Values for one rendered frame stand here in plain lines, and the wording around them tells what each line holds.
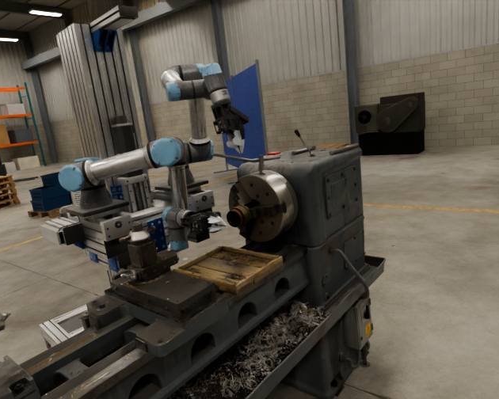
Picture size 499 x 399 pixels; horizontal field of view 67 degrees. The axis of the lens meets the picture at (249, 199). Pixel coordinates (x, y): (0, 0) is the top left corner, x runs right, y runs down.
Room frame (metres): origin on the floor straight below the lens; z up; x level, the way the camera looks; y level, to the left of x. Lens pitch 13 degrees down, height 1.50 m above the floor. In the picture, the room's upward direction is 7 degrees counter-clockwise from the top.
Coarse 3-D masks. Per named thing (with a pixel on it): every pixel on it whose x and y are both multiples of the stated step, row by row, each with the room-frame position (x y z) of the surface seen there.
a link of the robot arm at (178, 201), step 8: (184, 144) 1.71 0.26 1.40; (184, 160) 1.74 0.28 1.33; (168, 168) 1.75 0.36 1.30; (176, 168) 1.72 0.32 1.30; (184, 168) 1.75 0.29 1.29; (176, 176) 1.72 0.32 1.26; (184, 176) 1.75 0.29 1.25; (176, 184) 1.72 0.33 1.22; (184, 184) 1.74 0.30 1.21; (176, 192) 1.73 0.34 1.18; (184, 192) 1.74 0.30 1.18; (176, 200) 1.73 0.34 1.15; (184, 200) 1.73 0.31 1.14
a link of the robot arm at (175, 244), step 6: (174, 228) 1.60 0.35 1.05; (180, 228) 1.60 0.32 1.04; (186, 228) 1.70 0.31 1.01; (174, 234) 1.60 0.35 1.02; (180, 234) 1.60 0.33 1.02; (186, 234) 1.65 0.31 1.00; (174, 240) 1.60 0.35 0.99; (180, 240) 1.60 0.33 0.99; (174, 246) 1.60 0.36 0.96; (180, 246) 1.60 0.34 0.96; (186, 246) 1.63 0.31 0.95
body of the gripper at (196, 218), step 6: (186, 216) 1.54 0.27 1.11; (192, 216) 1.49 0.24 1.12; (198, 216) 1.48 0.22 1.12; (204, 216) 1.48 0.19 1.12; (186, 222) 1.51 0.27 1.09; (192, 222) 1.48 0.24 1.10; (198, 222) 1.46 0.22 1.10; (204, 222) 1.49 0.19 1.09; (198, 228) 1.47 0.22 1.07; (204, 228) 1.48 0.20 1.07
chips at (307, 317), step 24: (288, 312) 1.64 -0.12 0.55; (312, 312) 1.55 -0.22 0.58; (264, 336) 1.46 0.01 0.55; (288, 336) 1.38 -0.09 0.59; (216, 360) 1.34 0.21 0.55; (240, 360) 1.33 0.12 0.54; (264, 360) 1.24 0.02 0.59; (192, 384) 1.22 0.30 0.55; (216, 384) 1.21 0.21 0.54; (240, 384) 1.19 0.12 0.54
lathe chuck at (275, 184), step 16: (256, 176) 1.62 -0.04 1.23; (272, 176) 1.65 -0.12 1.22; (256, 192) 1.63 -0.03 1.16; (272, 192) 1.57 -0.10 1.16; (288, 192) 1.61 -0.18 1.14; (288, 208) 1.58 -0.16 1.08; (256, 224) 1.64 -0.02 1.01; (272, 224) 1.58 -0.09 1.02; (288, 224) 1.60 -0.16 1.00; (256, 240) 1.65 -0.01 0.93
